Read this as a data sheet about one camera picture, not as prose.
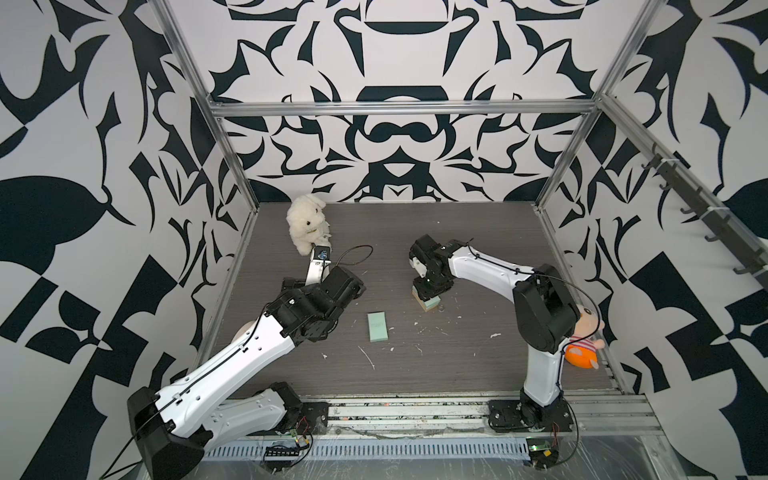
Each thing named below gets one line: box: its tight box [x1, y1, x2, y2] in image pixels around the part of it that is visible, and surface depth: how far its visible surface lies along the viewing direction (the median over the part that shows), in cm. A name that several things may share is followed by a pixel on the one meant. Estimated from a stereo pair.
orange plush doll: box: [565, 304, 605, 370], surface depth 81 cm
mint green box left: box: [367, 311, 388, 343], surface depth 89 cm
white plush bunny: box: [286, 193, 332, 256], surface depth 95 cm
